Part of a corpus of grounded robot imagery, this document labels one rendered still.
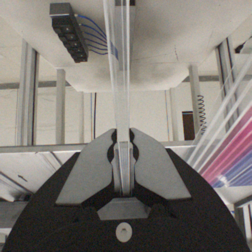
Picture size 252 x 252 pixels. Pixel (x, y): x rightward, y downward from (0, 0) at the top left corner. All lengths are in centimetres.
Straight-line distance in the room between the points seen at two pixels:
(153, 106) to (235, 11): 157
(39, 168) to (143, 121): 173
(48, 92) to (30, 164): 212
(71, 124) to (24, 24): 163
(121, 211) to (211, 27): 58
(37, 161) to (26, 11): 39
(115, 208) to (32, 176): 17
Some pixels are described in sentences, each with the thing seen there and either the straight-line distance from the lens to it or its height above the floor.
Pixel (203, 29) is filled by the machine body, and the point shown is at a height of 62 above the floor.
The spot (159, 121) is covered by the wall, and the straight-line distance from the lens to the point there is 194.
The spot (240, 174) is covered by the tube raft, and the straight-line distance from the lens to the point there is 31.
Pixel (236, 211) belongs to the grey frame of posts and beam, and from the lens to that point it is 63.
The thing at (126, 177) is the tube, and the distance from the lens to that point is 21.
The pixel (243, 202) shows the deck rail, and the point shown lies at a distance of 56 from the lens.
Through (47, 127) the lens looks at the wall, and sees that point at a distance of 221.
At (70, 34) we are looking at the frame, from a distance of 42.
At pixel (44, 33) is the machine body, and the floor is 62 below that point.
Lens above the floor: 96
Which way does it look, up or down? 5 degrees down
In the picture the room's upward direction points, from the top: 178 degrees clockwise
